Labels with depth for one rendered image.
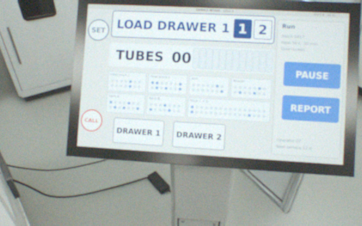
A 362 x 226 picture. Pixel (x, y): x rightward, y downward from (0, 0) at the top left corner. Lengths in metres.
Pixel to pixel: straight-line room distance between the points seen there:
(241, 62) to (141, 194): 1.27
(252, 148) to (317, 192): 1.35
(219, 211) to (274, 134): 0.36
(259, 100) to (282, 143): 0.08
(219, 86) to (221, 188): 0.31
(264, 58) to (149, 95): 0.22
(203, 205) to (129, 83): 0.41
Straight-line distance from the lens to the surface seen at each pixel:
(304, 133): 0.57
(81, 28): 0.61
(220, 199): 0.80
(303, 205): 1.80
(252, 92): 0.55
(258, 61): 0.56
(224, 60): 0.55
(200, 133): 0.54
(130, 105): 0.55
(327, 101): 0.58
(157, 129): 0.54
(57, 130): 2.23
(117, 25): 0.59
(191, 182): 0.75
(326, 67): 0.59
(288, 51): 0.58
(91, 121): 0.57
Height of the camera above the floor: 1.36
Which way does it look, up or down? 38 degrees down
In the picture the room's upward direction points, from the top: straight up
